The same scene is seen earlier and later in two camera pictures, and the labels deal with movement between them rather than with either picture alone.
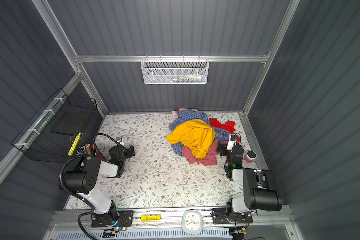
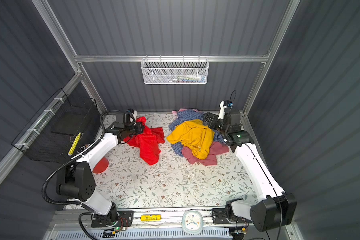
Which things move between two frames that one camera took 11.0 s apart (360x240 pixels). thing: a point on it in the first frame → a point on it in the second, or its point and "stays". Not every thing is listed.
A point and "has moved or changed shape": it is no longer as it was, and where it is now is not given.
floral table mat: (157, 176) stays
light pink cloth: (175, 112) stays
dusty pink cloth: (210, 159) stays
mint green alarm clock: (192, 222) stays
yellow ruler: (74, 144) stays
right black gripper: (224, 153) → (214, 118)
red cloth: (229, 126) has moved or changed shape
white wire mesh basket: (175, 71) stays
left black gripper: (128, 154) → (139, 126)
